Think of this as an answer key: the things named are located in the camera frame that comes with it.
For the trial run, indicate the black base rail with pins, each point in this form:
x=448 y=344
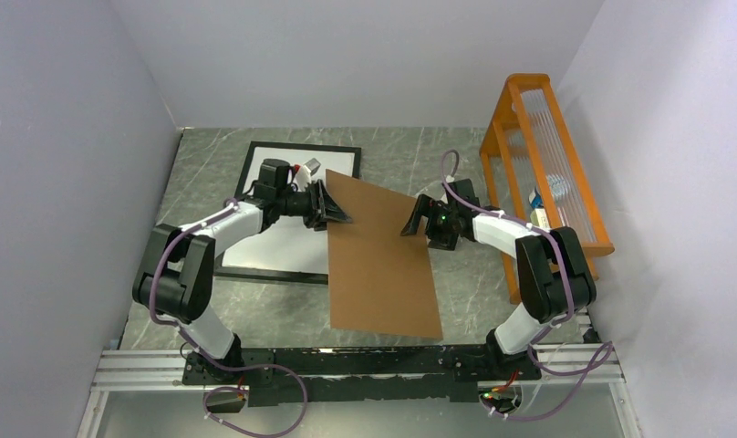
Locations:
x=457 y=373

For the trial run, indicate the orange wooden shelf rack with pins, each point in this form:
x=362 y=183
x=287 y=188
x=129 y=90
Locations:
x=528 y=149

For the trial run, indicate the brown backing board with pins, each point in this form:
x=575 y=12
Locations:
x=379 y=281

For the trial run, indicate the aluminium table rail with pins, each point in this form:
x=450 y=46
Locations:
x=140 y=392

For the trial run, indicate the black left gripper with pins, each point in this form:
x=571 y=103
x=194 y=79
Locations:
x=322 y=205

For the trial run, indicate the white box in shelf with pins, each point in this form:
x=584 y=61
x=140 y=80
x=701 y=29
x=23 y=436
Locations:
x=538 y=214

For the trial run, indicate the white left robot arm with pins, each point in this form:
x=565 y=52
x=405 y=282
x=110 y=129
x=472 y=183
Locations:
x=175 y=277

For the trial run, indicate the sunflower photo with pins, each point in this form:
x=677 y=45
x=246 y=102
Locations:
x=272 y=242

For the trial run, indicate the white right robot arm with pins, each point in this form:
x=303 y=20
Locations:
x=554 y=280

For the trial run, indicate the black picture frame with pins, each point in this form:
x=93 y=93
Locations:
x=247 y=163

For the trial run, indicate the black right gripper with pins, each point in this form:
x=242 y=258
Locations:
x=428 y=207

